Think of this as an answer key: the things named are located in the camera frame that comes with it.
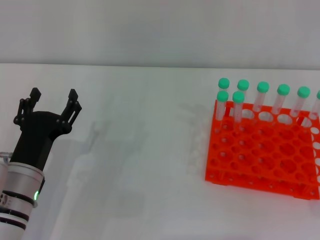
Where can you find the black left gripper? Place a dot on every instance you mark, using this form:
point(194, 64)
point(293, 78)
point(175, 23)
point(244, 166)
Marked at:
point(35, 137)

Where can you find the clear test tube green cap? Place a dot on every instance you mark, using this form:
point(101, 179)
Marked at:
point(222, 96)
point(238, 97)
point(318, 96)
point(263, 86)
point(303, 92)
point(283, 89)
point(224, 83)
point(243, 85)

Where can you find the orange test tube rack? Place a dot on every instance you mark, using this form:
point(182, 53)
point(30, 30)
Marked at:
point(260, 155)

